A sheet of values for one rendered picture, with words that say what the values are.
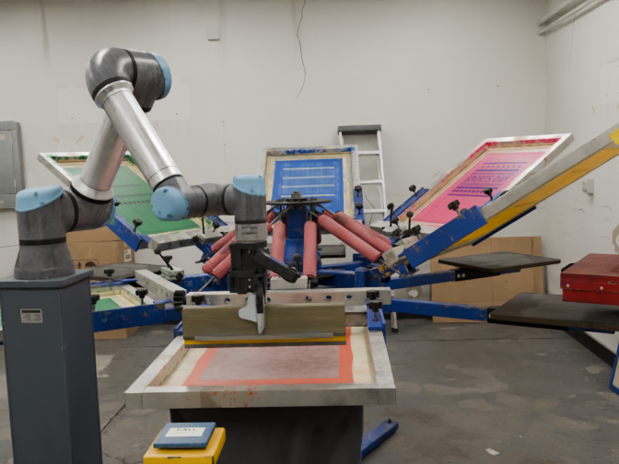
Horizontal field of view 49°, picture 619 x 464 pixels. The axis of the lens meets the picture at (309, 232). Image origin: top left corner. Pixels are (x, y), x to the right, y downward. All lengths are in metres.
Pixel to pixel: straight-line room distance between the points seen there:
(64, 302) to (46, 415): 0.30
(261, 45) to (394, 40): 1.18
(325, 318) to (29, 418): 0.83
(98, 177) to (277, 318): 0.64
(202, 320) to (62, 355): 0.41
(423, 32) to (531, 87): 1.06
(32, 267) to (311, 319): 0.73
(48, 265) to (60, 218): 0.12
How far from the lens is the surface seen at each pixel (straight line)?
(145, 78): 1.75
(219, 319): 1.61
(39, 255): 1.85
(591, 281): 2.22
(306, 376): 1.69
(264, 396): 1.50
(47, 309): 1.84
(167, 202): 1.49
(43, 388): 1.91
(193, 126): 6.28
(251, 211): 1.54
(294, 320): 1.59
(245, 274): 1.56
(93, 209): 1.92
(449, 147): 6.21
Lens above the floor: 1.48
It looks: 6 degrees down
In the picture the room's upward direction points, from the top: 2 degrees counter-clockwise
